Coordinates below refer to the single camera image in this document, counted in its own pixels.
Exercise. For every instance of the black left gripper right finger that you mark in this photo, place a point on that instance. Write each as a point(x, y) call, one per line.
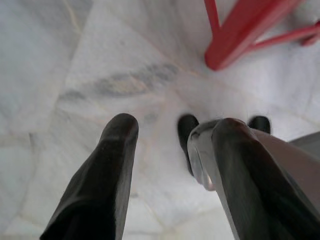
point(250, 187)

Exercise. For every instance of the black robot right foot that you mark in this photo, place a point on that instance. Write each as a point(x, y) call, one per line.
point(260, 123)

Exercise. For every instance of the black robot foot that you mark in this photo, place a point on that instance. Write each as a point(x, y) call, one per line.
point(185, 130)
point(260, 123)

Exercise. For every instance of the black robot left foot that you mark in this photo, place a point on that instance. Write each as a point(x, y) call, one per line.
point(185, 130)

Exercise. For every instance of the red metal stool frame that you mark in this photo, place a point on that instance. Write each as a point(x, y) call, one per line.
point(240, 32)

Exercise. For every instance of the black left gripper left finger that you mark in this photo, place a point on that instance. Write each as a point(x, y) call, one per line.
point(100, 187)

